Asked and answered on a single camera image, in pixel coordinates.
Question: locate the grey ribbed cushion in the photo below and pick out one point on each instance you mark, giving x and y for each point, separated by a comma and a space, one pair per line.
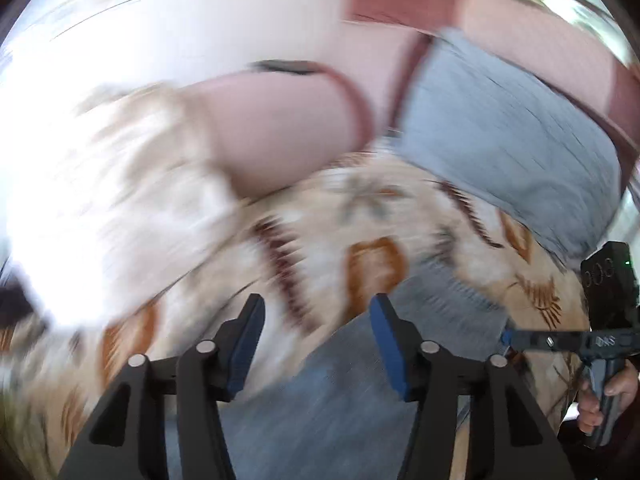
500, 135

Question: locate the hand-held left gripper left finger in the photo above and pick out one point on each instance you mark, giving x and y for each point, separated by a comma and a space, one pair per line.
247, 350

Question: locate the light blue denim pants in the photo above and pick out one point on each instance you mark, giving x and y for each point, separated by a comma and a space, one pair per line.
325, 390

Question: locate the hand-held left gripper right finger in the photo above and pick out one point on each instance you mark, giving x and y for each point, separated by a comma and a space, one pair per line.
390, 345

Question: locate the person's right hand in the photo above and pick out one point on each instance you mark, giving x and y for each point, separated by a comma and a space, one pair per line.
590, 415

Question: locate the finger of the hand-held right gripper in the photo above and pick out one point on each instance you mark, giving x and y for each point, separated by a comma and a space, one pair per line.
550, 341

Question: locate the pink sofa backrest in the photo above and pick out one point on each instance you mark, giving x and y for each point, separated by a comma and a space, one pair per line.
525, 30

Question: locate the pink cushion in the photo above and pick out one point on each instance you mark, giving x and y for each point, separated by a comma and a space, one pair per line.
280, 130

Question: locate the leaf-printed fleece blanket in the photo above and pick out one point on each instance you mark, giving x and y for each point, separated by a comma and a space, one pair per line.
310, 220

